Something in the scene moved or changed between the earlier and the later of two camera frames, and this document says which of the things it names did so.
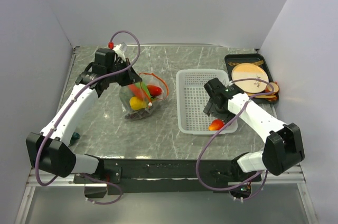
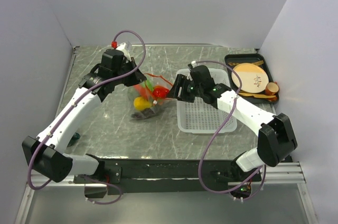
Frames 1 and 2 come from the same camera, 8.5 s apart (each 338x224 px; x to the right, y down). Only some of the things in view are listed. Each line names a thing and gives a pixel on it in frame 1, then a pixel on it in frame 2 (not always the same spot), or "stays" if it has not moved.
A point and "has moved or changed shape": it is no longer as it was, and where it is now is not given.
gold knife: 258,63 stays
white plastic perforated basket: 190,101 stays
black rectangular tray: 231,60 stays
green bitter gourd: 141,84 -> 148,83
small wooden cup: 269,89 stays
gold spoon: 232,64 stays
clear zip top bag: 139,100 has moved or changed shape
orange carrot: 137,91 -> 143,91
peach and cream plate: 245,71 stays
